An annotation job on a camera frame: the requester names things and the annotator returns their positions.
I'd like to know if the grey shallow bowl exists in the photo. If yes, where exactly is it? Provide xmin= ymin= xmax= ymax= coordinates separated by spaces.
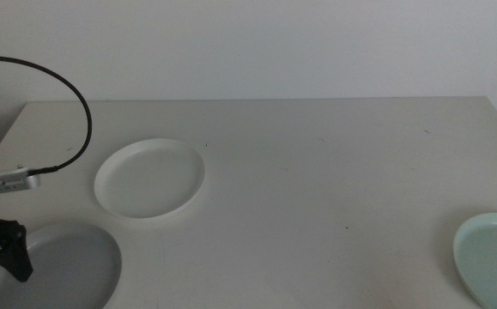
xmin=0 ymin=221 xmax=123 ymax=309

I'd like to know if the white shallow bowl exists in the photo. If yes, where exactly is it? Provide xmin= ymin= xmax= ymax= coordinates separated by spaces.
xmin=93 ymin=137 xmax=206 ymax=219

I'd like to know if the mint green shallow bowl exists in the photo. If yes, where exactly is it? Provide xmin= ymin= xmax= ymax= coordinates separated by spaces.
xmin=452 ymin=212 xmax=497 ymax=309

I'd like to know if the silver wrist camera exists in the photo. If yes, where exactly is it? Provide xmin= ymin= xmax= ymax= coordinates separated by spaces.
xmin=0 ymin=167 xmax=42 ymax=197

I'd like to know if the black braided camera cable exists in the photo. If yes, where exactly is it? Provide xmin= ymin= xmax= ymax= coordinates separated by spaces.
xmin=0 ymin=54 xmax=94 ymax=175

